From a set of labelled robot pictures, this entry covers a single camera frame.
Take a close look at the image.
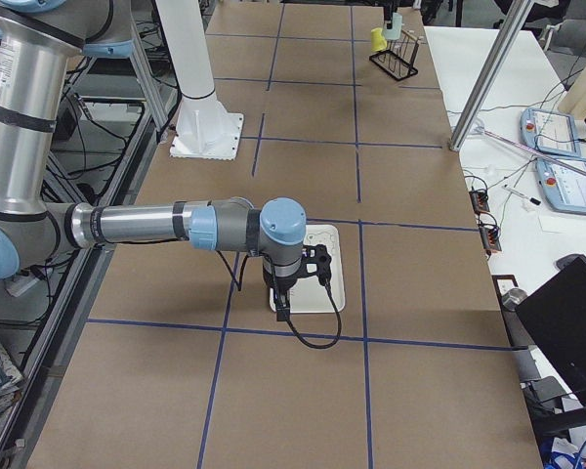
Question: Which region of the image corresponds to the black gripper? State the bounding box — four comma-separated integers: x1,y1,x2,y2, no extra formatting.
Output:
263,267,298,306
381,0,397,27

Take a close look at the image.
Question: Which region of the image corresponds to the pale green plastic cup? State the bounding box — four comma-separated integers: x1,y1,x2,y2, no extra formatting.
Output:
383,12,402,41

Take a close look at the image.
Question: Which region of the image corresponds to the yellow plastic cup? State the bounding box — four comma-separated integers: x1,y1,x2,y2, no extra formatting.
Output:
370,27,388,54

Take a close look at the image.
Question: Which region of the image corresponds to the white bear print tray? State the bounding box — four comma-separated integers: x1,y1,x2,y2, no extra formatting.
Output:
289,225,346,315

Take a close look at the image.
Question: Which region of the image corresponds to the metal cup on desk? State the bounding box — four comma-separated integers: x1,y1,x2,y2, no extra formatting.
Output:
501,287,528,312

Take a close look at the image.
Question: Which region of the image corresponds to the upper teach pendant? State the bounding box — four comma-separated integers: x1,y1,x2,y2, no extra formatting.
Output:
521,107,582,157

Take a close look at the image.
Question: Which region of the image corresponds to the teach pendant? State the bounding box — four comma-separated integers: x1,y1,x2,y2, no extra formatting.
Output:
536,157,586,215
521,107,582,157

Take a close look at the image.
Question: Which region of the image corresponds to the lower teach pendant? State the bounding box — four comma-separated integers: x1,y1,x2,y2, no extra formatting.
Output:
536,157,586,215

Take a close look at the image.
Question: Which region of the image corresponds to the black monitor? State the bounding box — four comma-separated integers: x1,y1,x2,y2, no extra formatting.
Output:
516,255,586,406

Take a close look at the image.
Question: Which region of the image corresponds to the black camera cable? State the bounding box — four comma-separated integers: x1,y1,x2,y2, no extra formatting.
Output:
271,258,342,349

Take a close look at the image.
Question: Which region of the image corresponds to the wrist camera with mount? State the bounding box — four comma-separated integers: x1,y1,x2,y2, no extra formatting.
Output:
296,244,332,288

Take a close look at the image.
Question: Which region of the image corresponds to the black wire cup rack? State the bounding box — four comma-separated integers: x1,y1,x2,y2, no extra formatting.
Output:
369,27,422,81

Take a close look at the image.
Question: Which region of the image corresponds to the aluminium frame post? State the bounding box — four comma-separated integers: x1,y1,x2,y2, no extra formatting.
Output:
449,0,535,151

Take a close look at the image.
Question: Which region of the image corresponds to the white camera pole base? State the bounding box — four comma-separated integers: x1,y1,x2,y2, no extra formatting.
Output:
155,0,244,160

